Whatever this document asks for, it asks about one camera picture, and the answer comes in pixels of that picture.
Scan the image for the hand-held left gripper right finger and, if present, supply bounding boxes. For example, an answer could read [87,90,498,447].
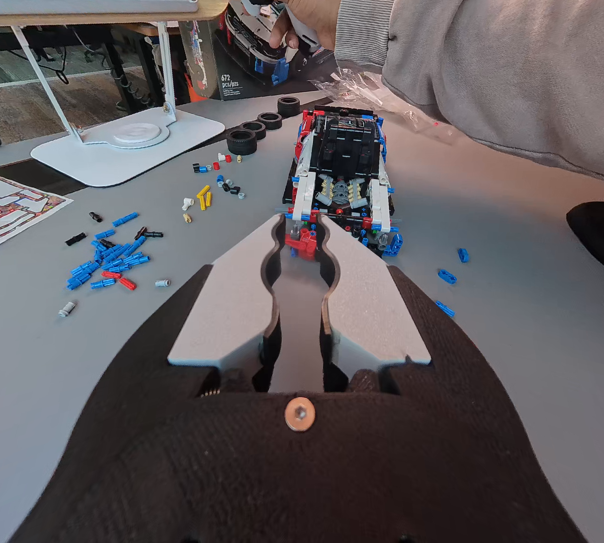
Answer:
[316,214,433,392]

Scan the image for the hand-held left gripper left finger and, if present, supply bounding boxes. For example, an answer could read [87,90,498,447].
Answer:
[167,214,286,392]

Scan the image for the toy brick race car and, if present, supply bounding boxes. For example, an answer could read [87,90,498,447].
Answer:
[276,106,404,263]

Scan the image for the person's right forearm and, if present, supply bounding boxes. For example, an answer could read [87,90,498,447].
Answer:
[334,0,604,176]

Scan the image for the grey desk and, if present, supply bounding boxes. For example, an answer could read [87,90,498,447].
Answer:
[0,95,604,543]

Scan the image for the scatter of small mixed pieces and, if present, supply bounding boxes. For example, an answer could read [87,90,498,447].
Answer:
[182,152,246,224]

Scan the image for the toy car box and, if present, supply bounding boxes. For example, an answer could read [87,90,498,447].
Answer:
[179,0,416,102]

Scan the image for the pile of blue pins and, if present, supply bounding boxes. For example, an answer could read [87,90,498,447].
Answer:
[66,212,151,291]

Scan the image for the clear plastic bags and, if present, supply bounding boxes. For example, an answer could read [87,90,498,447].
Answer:
[309,66,456,145]

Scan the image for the white book stand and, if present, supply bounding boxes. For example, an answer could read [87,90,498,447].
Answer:
[0,0,229,187]

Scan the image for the black framed background table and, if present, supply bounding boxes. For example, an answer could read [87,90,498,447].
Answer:
[0,24,180,114]

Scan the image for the used sticker sheet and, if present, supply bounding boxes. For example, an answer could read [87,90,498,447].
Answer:
[0,176,74,245]

